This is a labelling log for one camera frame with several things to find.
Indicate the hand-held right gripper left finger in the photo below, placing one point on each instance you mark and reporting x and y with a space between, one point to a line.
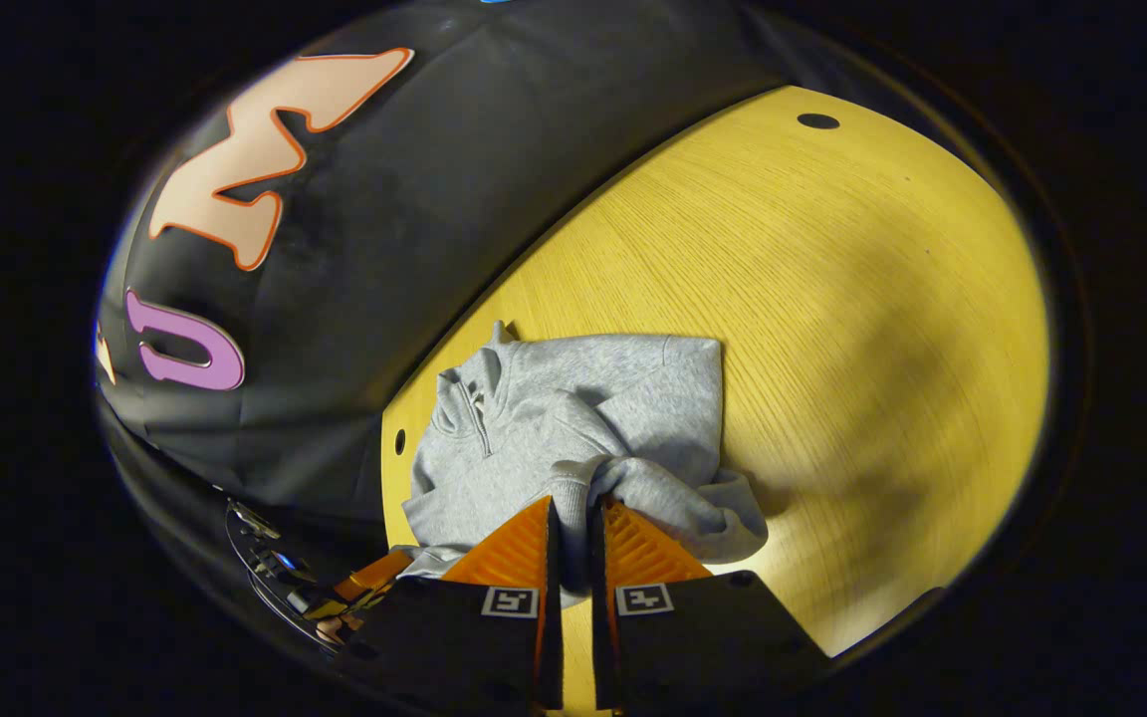
474 647

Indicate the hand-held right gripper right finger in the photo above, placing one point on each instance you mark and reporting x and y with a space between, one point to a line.
693 647

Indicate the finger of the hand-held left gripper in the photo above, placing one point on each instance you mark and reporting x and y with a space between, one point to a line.
379 575

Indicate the grey zip-neck sweatshirt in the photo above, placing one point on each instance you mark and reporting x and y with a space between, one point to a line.
583 398

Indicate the black backdrop cloth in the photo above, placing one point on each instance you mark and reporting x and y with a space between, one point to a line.
384 249

